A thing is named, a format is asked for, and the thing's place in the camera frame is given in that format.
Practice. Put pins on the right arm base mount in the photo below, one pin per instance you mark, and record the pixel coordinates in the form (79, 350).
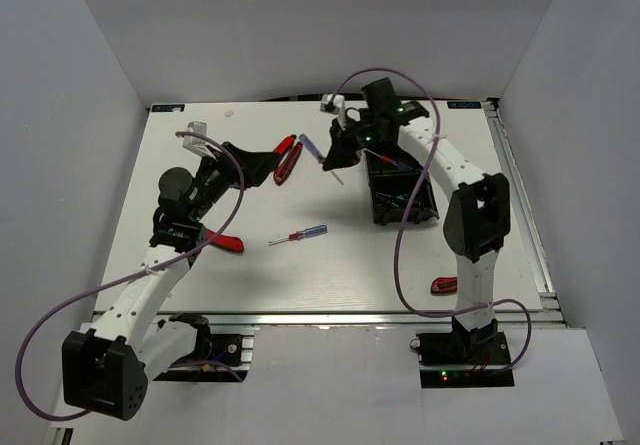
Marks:
(464, 359)

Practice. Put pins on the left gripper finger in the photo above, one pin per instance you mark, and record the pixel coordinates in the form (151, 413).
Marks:
(258, 166)
(243, 157)

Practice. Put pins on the blue handled screwdriver bottom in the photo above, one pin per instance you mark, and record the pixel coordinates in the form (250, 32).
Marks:
(311, 148)

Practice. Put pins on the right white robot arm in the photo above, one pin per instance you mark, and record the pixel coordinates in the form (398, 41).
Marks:
(478, 217)

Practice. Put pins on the blue label sticker left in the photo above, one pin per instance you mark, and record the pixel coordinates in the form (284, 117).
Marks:
(167, 108)

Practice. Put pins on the blue handled screwdriver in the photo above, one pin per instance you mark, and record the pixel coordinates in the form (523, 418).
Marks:
(311, 148)
(398, 165)
(306, 233)

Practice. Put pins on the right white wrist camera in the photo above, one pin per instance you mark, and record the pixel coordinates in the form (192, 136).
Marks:
(334, 104)

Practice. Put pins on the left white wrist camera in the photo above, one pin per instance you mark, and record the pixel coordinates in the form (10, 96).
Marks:
(193, 139)

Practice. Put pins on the black three-compartment tray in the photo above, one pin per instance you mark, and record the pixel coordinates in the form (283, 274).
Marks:
(392, 175)

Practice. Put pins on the red black cutter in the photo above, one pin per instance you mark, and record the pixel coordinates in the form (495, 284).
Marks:
(443, 286)

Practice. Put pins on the red box cutter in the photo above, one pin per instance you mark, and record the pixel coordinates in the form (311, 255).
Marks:
(226, 243)

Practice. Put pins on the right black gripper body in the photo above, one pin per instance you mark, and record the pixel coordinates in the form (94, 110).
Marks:
(367, 131)

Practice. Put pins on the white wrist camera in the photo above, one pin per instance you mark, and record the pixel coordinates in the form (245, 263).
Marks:
(334, 104)
(193, 139)

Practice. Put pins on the blue label sticker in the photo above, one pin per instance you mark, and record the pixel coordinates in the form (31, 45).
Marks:
(464, 105)
(167, 108)

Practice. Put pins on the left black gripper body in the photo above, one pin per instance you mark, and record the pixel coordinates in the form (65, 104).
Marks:
(212, 183)

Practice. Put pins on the blue label sticker right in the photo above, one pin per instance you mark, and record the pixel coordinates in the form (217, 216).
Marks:
(464, 105)

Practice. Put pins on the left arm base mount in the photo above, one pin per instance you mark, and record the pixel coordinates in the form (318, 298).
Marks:
(219, 357)

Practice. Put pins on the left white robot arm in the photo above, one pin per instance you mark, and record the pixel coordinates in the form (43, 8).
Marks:
(107, 369)

